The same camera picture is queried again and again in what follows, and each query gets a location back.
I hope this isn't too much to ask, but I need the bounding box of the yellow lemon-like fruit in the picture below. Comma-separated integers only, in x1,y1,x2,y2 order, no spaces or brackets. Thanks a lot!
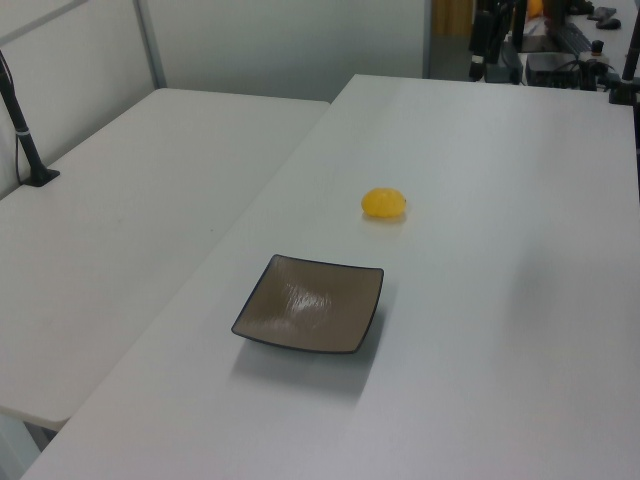
360,186,407,220

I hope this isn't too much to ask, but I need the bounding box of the square brown ceramic plate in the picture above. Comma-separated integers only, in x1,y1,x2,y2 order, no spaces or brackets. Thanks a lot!
230,253,385,356

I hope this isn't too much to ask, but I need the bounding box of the black pole with white band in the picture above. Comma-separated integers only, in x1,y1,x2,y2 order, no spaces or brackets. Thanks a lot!
468,8,490,82

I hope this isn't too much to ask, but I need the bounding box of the yellow wooden panel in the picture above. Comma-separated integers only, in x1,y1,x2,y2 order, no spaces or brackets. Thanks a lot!
431,0,474,37

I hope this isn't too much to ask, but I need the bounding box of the black equipment box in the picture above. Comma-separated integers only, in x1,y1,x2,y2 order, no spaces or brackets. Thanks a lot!
525,51,587,87

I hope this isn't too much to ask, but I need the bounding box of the dark keyboard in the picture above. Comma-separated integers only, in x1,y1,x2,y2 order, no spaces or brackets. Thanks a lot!
546,21,596,52

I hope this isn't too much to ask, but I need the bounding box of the black clamp stand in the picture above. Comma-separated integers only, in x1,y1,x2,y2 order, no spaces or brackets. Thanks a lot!
607,28,640,106

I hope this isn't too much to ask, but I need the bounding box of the dark grey cloth item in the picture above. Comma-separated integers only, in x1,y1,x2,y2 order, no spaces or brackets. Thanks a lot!
586,6,622,30

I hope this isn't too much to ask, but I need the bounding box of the black camera stand pole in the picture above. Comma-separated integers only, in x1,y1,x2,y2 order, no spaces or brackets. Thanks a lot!
0,48,61,189

